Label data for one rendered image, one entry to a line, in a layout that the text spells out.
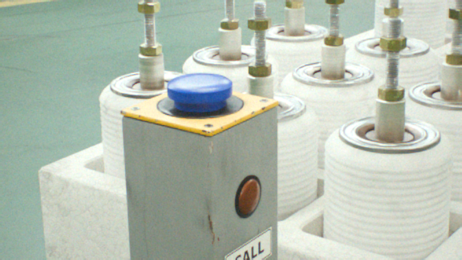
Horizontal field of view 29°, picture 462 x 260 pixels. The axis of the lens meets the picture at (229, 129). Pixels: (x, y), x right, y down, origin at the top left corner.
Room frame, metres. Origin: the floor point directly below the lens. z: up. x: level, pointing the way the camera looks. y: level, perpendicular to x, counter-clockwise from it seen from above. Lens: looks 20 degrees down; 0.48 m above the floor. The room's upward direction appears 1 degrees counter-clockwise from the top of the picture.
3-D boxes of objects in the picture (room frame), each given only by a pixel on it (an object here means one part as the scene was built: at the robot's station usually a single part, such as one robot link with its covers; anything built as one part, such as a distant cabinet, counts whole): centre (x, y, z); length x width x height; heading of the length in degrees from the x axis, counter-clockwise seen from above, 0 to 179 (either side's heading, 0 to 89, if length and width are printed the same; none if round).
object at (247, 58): (0.87, 0.00, 0.25); 0.08 x 0.08 x 0.01
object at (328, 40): (0.80, -0.10, 0.29); 0.02 x 0.02 x 0.01; 0
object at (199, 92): (0.53, 0.02, 0.32); 0.04 x 0.04 x 0.02
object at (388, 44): (0.64, -0.12, 0.32); 0.02 x 0.02 x 0.01; 84
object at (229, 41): (0.87, 0.00, 0.26); 0.02 x 0.02 x 0.03
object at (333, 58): (0.80, -0.10, 0.26); 0.02 x 0.02 x 0.03
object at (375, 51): (0.90, -0.17, 0.25); 0.08 x 0.08 x 0.01
